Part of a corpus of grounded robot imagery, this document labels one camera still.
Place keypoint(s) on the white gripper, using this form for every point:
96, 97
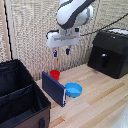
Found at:
61, 39

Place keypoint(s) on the red plastic cup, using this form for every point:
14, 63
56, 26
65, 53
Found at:
55, 74

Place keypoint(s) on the beige woven screen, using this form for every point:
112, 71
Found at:
30, 30

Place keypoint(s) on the blue plastic bowl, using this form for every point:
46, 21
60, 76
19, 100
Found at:
73, 89

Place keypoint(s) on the black hard case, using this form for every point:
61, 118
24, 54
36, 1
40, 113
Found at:
110, 53

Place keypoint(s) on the white object on case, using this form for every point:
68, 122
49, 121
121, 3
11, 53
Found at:
120, 31

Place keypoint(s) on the black fabric storage box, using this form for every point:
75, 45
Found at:
18, 100

